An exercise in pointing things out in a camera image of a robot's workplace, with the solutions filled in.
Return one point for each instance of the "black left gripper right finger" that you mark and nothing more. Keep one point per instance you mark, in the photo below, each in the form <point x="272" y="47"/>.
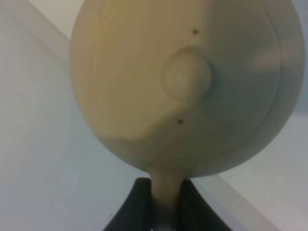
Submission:
<point x="194" y="213"/>

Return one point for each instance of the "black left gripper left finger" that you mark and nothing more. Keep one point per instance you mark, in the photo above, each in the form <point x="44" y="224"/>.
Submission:
<point x="136" y="213"/>

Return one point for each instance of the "beige teapot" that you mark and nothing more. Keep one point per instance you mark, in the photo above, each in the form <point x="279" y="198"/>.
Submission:
<point x="186" y="88"/>

